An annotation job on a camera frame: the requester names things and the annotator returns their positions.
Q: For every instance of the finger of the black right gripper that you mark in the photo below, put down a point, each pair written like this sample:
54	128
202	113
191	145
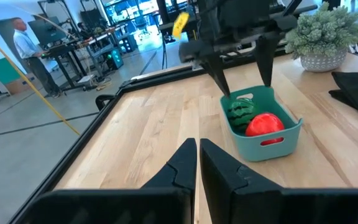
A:
267	59
217	70

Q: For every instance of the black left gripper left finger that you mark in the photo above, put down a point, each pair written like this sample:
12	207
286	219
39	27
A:
179	174

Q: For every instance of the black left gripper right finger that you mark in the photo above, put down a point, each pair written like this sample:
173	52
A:
222	180

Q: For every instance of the green striped toy watermelon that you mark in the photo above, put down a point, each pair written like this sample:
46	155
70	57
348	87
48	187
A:
239	113

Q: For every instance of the teal plastic basket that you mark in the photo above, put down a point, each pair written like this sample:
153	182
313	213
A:
269	149

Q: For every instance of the red toy tomato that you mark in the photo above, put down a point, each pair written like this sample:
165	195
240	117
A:
264	124

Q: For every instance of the yellow tag on right arm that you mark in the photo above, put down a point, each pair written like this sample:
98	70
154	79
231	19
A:
180	25

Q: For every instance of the potted green succulent plant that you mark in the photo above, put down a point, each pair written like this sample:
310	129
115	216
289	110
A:
322	34

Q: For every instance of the computer tower with lights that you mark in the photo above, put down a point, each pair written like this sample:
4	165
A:
115	59

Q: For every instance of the person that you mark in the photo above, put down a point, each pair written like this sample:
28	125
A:
26	46
82	29

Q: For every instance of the black work desk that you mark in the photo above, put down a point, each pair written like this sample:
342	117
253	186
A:
73	49

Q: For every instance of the large black display screen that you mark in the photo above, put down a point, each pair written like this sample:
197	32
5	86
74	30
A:
48	29

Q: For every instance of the brown cardboard box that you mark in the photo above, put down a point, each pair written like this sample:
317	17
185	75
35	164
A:
19	85

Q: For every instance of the black metal table frame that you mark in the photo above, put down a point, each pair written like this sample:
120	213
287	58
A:
79	140

